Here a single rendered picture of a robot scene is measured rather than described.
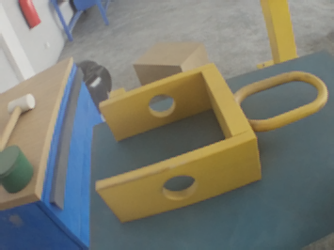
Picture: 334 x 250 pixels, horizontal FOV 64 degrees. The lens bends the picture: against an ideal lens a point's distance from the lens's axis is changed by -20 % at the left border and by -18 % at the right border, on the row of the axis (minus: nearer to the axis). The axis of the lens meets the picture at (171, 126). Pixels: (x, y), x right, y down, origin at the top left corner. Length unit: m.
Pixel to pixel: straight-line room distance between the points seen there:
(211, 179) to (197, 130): 0.11
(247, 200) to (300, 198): 0.06
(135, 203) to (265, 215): 0.13
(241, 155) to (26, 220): 0.59
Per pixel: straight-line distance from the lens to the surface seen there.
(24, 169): 0.71
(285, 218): 0.30
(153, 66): 2.36
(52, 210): 0.72
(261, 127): 0.34
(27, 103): 1.00
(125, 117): 0.42
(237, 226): 0.30
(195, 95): 0.41
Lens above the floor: 1.32
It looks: 37 degrees down
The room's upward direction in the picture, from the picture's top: 22 degrees counter-clockwise
